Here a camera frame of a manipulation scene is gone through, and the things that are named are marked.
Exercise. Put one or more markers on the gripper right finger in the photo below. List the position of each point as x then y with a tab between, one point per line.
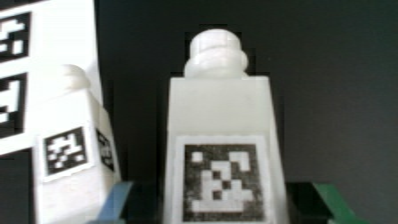
318	204

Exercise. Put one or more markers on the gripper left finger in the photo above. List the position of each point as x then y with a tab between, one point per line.
131	204

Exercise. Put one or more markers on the white leg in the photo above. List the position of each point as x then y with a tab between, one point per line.
76	157
225	181

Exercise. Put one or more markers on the white leg behind tabletop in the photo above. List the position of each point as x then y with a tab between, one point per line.
76	157

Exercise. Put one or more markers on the white marker base plate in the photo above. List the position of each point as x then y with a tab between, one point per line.
47	39

